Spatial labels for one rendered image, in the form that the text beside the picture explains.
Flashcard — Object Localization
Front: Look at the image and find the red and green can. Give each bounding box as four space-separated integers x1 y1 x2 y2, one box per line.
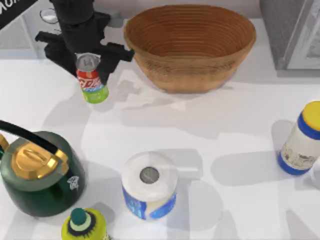
75 52 110 104

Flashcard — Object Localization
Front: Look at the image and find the brown woven basket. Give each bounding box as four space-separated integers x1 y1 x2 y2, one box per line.
123 4 257 94

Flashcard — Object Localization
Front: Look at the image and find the green kettle with gold lid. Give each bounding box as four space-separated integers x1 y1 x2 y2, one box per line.
0 119 86 218

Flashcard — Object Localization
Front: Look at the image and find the white paper towel roll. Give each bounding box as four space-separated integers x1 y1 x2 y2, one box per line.
121 150 179 221

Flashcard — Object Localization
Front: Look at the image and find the yellow-green bottle with green cap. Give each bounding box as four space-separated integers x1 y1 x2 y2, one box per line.
60 207 109 240

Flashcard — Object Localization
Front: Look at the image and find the grey cabinet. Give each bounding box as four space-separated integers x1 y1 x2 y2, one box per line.
259 0 320 71

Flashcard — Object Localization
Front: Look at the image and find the white jar with yellow lid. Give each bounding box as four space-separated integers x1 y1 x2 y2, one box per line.
276 100 320 176

